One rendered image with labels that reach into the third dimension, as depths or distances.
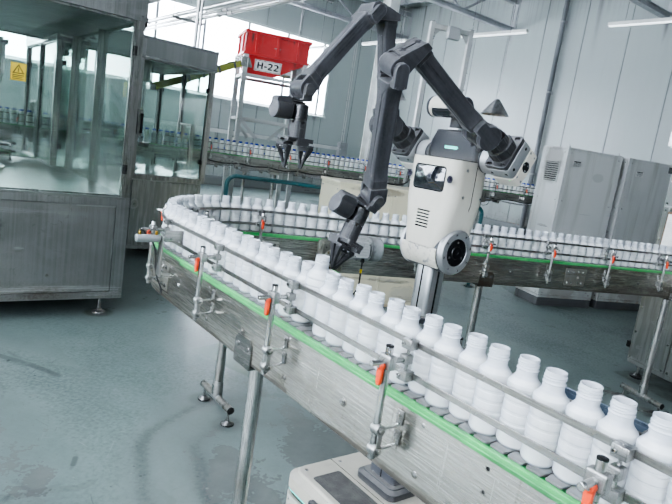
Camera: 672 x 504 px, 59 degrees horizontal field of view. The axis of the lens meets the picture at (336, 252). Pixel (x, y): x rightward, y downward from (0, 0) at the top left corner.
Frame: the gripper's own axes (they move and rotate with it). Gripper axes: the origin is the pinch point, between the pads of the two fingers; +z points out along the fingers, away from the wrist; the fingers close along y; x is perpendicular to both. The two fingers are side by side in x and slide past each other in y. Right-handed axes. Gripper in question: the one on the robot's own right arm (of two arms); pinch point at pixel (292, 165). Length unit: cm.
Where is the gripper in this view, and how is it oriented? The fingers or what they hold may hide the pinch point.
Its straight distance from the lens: 196.0
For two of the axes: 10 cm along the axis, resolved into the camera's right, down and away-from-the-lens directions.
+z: -1.5, 9.7, 1.8
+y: -7.9, -0.1, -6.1
